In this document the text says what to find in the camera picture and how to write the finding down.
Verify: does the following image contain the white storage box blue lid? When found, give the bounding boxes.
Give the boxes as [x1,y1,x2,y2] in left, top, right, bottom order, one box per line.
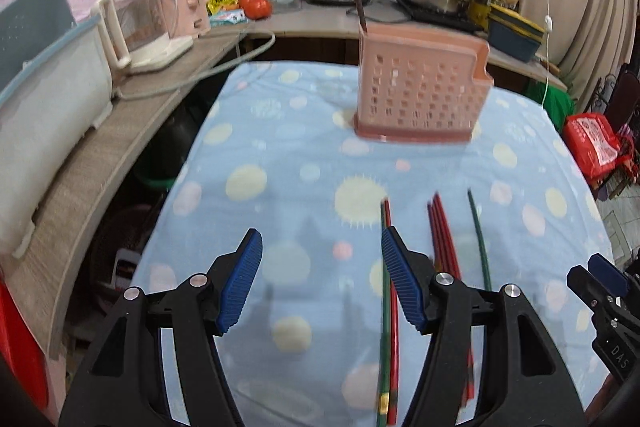
[0,14,115,260]

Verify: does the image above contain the green chopstick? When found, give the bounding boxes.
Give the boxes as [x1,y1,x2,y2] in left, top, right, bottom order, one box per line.
[466,189,494,292]

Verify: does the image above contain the black metal chair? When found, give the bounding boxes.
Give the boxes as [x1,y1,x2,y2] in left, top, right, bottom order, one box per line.
[595,62,640,135]

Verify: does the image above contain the black induction cooktop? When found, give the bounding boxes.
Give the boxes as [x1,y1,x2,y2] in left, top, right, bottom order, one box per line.
[395,0,489,34]

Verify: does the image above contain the blue planet print blanket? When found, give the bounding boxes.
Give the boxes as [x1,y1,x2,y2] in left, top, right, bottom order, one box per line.
[131,62,617,427]

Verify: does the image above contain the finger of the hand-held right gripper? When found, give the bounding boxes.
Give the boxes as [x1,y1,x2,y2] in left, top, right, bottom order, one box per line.
[587,253,632,298]
[566,264,614,316]

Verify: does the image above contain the grey kettle power cord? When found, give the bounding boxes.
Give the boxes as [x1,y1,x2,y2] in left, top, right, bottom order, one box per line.
[120,32,277,100]

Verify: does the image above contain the red plastic object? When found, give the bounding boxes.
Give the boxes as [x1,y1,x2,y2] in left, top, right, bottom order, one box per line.
[0,282,49,408]

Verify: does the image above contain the teal chair backrest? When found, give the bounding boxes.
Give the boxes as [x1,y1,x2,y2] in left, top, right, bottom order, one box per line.
[0,0,76,88]

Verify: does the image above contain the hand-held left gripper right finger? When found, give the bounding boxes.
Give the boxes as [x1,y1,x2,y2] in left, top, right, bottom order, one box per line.
[381,226,587,427]

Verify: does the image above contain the red tomato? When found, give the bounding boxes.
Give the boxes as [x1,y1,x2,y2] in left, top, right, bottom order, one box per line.
[239,0,273,18]

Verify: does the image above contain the white glass electric kettle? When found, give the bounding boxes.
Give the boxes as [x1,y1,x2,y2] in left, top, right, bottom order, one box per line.
[91,0,196,75]

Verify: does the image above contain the red plastic bag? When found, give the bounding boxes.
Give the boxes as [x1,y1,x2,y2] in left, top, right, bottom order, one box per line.
[564,112,624,188]

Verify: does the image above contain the white cable with switch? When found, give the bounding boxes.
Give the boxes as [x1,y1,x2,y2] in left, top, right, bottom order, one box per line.
[541,0,564,105]

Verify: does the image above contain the green bag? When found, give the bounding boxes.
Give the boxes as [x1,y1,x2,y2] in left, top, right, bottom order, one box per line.
[522,79,576,132]

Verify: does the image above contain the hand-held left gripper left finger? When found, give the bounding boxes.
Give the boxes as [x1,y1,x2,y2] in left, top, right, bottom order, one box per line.
[59,229,264,427]

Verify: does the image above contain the wooden counter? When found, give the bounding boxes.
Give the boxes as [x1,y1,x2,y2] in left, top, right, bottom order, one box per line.
[10,0,568,358]

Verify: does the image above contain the pink perforated utensil basket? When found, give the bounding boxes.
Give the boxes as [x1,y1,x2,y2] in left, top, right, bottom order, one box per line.
[353,25,495,142]

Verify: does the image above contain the blue yellow lunch box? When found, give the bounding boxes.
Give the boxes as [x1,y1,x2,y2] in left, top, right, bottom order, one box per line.
[487,4,547,62]

